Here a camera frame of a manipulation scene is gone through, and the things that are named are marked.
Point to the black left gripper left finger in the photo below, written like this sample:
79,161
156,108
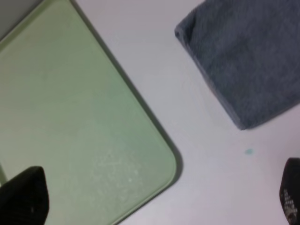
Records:
24,200

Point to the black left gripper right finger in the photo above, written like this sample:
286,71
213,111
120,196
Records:
289,192

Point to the grey towel with orange pattern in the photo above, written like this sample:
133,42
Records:
248,52

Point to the light green plastic tray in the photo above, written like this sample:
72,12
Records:
65,107

